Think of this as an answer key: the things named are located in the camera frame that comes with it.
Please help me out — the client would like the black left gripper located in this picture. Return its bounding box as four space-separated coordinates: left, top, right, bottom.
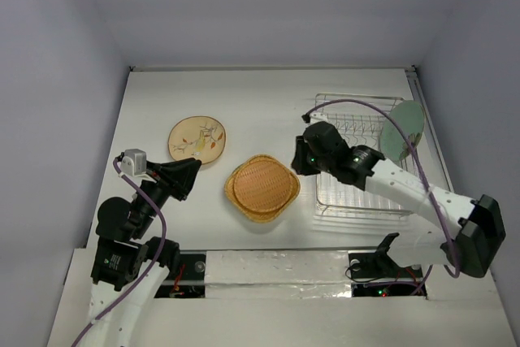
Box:
132 155 202 236

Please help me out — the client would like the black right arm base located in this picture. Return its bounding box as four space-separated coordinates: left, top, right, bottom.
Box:
344 232 423 284

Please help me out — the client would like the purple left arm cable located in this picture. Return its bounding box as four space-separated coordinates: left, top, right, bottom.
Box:
72 155 167 347

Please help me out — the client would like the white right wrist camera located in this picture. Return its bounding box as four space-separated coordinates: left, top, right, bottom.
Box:
301 111 328 124

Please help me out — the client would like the white foam front panel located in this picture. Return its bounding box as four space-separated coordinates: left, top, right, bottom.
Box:
204 250 352 299

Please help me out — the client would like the large orange woven plate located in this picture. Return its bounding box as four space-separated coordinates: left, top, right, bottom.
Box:
224 154 301 223

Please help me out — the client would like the beige leaf pattern plate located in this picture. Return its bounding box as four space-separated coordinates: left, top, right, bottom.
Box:
167 115 227 165

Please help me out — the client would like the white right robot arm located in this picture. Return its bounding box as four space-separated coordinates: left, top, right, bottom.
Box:
291 121 506 278

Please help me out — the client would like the metal wire dish rack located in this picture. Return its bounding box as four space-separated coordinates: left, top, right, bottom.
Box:
316 94 417 219

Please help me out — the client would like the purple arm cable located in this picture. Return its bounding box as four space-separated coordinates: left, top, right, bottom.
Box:
72 155 167 347
304 98 462 295

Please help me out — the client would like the green flower pattern plate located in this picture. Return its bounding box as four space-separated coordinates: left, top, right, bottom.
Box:
379 101 425 163

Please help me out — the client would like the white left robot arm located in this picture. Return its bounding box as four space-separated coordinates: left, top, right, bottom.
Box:
73 150 206 346

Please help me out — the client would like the small orange woven plate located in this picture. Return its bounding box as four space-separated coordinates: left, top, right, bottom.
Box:
232 155 299 214

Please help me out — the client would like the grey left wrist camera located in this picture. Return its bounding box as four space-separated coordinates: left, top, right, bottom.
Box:
114 149 147 178

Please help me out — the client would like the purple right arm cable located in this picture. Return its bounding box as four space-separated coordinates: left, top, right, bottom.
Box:
304 98 462 295

